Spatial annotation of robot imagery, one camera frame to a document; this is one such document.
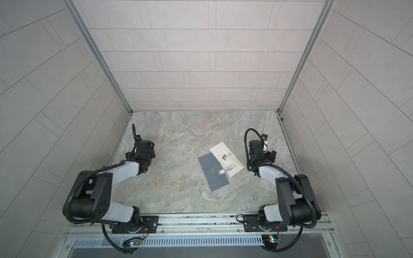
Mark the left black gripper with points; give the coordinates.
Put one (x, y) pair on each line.
(152, 151)

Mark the left circuit board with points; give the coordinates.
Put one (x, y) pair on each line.
(132, 242)

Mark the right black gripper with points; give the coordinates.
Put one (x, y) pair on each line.
(270, 156)

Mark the white glue stick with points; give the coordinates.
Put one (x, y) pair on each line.
(226, 169)

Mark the right wrist camera white housing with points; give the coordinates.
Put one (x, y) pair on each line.
(264, 138)

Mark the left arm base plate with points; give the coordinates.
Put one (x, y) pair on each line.
(145, 224)

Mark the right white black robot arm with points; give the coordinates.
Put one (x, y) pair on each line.
(296, 204)

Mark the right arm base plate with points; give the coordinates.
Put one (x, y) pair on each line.
(257, 223)

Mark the right circuit board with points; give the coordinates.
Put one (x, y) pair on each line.
(270, 241)

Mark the cream envelope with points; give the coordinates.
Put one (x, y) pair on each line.
(226, 157)

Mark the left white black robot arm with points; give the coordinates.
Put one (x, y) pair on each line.
(89, 200)

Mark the circuit board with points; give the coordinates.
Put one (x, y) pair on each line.
(270, 241)
(132, 242)

